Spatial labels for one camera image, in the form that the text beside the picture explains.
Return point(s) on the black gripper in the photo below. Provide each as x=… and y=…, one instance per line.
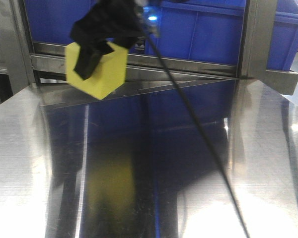
x=114, y=19

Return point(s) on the yellow foam block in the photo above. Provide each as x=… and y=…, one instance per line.
x=109, y=74

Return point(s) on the stainless steel shelf rack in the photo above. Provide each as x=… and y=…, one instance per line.
x=134, y=166

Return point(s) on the large blue plastic bin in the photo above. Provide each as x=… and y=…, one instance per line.
x=200, y=30

